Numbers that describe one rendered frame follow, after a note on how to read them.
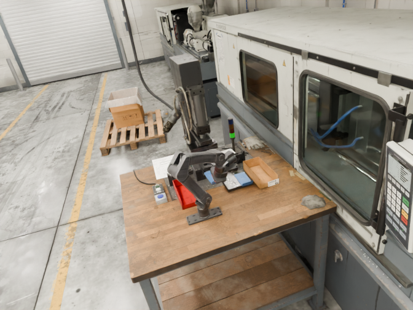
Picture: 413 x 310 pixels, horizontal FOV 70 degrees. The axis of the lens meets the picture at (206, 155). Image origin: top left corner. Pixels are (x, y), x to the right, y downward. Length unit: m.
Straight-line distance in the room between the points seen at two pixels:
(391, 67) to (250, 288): 1.58
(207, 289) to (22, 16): 10.13
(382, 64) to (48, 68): 10.63
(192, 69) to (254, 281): 1.46
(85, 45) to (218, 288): 9.68
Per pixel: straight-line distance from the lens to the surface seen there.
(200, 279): 2.30
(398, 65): 1.28
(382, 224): 1.42
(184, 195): 1.88
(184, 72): 1.81
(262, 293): 2.19
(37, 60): 11.33
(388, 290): 1.72
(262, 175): 1.96
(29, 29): 11.22
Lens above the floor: 2.01
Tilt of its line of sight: 29 degrees down
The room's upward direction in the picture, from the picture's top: 9 degrees counter-clockwise
